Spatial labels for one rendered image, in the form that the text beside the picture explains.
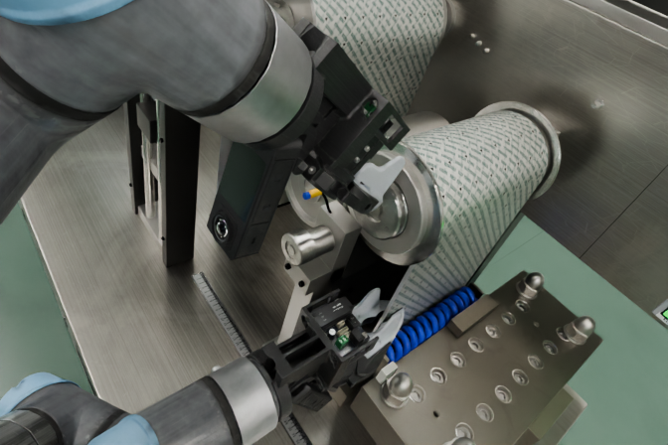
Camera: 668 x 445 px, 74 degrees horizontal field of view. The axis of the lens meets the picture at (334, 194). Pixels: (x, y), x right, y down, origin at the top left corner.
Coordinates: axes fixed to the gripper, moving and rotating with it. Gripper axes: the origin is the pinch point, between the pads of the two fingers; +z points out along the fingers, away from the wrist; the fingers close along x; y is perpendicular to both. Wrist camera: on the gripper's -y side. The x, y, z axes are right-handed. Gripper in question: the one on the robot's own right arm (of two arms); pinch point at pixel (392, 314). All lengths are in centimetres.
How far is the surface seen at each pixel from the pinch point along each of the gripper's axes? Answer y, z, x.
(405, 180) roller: 20.7, -3.4, 4.6
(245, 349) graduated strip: -19.0, -11.8, 13.1
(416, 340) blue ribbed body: -5.2, 4.2, -3.3
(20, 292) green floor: -109, -38, 110
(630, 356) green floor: -109, 173, -45
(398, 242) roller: 13.7, -3.4, 2.1
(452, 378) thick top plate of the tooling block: -6.1, 5.2, -10.0
